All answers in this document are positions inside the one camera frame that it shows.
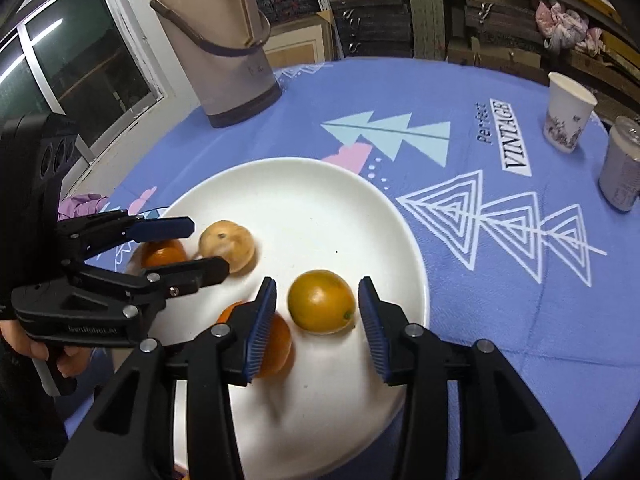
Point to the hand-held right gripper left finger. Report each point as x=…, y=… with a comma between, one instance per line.
x=260, y=330

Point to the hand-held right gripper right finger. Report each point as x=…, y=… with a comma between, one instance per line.
x=372, y=330

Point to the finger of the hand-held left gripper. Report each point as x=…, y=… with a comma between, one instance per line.
x=165, y=228
x=200, y=270

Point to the orange tangerine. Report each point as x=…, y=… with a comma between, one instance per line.
x=162, y=255
x=277, y=345

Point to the yellowish orange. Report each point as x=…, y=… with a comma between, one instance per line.
x=322, y=301

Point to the white round plate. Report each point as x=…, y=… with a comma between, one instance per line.
x=310, y=210

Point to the person's left hand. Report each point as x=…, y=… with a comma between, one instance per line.
x=25, y=342

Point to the tan speckled fruit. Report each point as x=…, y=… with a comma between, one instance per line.
x=227, y=245

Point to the purple cloth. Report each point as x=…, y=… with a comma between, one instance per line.
x=80, y=205

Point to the blue printed tablecloth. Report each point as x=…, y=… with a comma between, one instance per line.
x=500, y=335

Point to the sliding glass window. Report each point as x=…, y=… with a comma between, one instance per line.
x=90, y=50

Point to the beige thermos jug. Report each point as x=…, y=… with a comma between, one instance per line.
x=225, y=50

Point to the person's dark clothing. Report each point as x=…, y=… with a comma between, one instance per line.
x=25, y=425

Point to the white paper cup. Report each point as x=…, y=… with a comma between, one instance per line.
x=567, y=115

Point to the silver drink can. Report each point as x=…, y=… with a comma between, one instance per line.
x=620, y=170

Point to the shelf with stacked wooden boards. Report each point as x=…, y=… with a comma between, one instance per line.
x=380, y=15

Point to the pink crumpled cloth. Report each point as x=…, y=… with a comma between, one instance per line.
x=565, y=22

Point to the wooden picture frame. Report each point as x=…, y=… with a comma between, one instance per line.
x=295, y=42

